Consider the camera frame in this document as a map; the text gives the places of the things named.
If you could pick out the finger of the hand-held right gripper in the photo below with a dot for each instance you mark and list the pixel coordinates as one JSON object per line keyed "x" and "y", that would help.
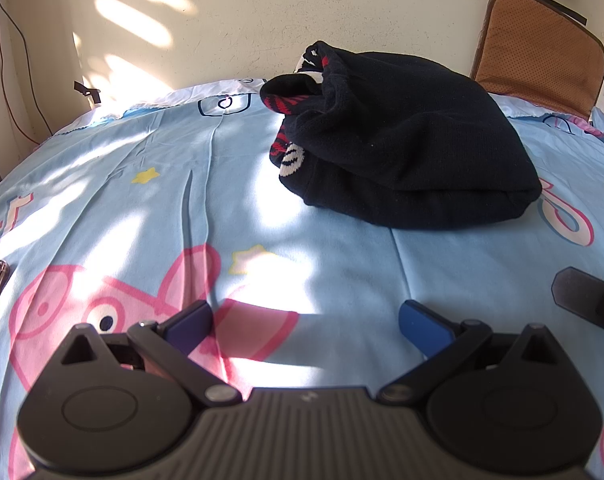
{"x": 579, "y": 295}

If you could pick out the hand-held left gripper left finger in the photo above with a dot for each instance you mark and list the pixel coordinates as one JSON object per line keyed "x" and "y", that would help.
{"x": 189, "y": 327}

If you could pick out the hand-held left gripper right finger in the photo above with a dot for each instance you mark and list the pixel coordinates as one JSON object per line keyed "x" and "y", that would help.
{"x": 424, "y": 327}

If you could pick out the dark reindeer pattern sweater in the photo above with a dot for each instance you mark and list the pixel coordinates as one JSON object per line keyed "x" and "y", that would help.
{"x": 411, "y": 150}

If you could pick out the light blue cartoon bed sheet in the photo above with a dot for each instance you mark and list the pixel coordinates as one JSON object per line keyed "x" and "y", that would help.
{"x": 157, "y": 230}

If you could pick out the brown seat cushion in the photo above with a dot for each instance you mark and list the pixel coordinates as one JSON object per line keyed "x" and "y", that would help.
{"x": 539, "y": 50}

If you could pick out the black tape piece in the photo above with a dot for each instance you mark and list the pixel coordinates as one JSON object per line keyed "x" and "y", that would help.
{"x": 87, "y": 92}

